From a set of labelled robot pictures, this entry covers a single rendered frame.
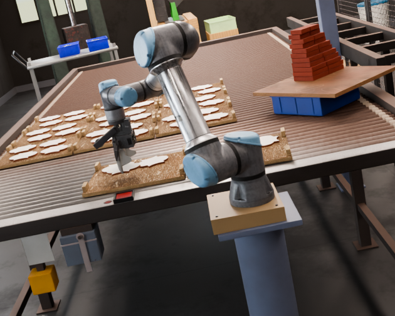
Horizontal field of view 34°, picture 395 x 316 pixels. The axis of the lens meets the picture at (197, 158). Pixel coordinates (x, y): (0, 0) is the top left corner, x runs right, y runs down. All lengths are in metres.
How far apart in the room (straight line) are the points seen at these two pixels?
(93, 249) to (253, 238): 0.67
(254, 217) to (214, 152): 0.25
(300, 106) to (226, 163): 1.13
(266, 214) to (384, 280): 1.48
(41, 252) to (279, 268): 0.92
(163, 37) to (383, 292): 1.84
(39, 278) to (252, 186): 0.94
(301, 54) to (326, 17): 1.13
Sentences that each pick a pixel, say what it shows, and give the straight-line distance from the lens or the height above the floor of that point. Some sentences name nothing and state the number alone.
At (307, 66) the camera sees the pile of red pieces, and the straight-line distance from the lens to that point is 3.21.
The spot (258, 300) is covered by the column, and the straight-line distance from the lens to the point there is 2.23.
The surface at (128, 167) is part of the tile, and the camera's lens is 2.56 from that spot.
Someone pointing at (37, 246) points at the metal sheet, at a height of 0.80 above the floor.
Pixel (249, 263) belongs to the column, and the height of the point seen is 0.72.
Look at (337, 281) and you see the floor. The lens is 3.47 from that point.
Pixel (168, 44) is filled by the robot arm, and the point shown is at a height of 1.47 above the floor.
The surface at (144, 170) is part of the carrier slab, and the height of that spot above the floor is 0.94.
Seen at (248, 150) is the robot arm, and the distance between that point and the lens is 2.03.
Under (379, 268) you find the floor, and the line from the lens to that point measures 3.55.
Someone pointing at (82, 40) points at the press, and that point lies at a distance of 8.91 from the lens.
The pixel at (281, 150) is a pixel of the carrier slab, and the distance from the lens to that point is 2.54.
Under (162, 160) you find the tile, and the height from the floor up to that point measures 0.94.
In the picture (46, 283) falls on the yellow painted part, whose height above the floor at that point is 0.66.
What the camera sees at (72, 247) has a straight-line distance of 2.47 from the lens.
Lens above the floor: 1.69
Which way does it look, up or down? 17 degrees down
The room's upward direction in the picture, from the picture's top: 12 degrees counter-clockwise
